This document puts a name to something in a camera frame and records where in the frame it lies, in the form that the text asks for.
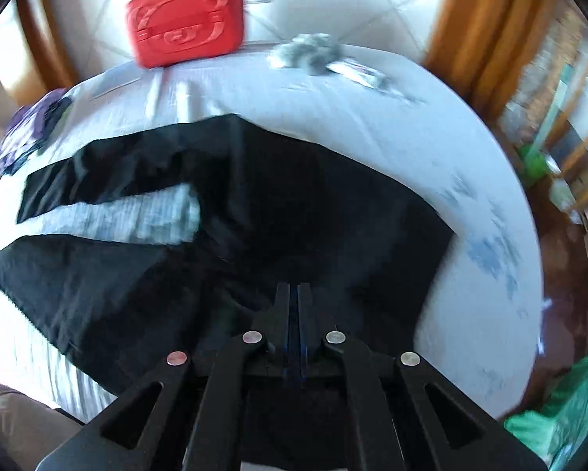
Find white padded wooden headboard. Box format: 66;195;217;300
14;0;557;123

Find grey crumpled cloth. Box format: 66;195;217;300
268;33;346;77

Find person's beige jacket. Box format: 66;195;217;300
0;378;86;471

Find red handbag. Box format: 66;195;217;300
127;0;248;69

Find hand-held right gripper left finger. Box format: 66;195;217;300
36;282;295;471

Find green plastic bag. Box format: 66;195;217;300
504;353;588;471

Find black pants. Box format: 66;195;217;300
0;114;455;471

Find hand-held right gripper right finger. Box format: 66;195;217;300
297;282;550;471

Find small green container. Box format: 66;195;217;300
518;143;553;183

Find purple folded clothes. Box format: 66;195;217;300
0;88;74;176

